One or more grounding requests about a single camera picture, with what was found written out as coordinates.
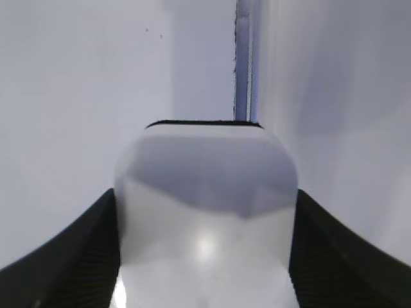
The white whiteboard eraser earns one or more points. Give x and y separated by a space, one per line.
206 213

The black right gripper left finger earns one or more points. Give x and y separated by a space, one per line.
76 268

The white whiteboard with aluminium frame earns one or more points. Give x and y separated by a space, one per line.
80 80

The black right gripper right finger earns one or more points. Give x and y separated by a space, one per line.
331 266

